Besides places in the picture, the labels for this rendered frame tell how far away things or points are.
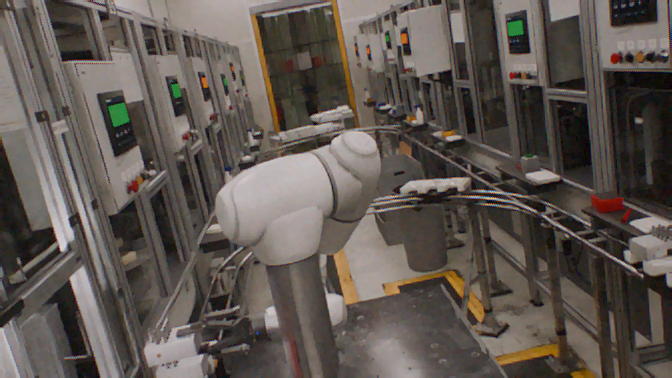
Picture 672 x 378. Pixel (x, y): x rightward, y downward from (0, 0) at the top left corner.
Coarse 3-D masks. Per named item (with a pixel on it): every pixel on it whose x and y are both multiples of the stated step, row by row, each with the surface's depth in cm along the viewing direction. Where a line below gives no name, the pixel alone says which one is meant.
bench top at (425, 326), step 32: (352, 320) 228; (384, 320) 222; (416, 320) 218; (448, 320) 213; (256, 352) 217; (352, 352) 204; (384, 352) 199; (416, 352) 196; (448, 352) 192; (480, 352) 188
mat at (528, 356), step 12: (540, 348) 307; (552, 348) 304; (504, 360) 302; (516, 360) 300; (528, 360) 298; (540, 360) 296; (504, 372) 291; (516, 372) 290; (528, 372) 288; (540, 372) 286; (552, 372) 284; (576, 372) 281; (588, 372) 280
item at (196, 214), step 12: (144, 36) 277; (156, 36) 304; (168, 36) 336; (156, 48) 298; (180, 72) 346; (180, 84) 338; (180, 156) 301; (180, 168) 295; (192, 180) 318; (192, 192) 312; (204, 192) 384; (192, 204) 305; (192, 216) 299
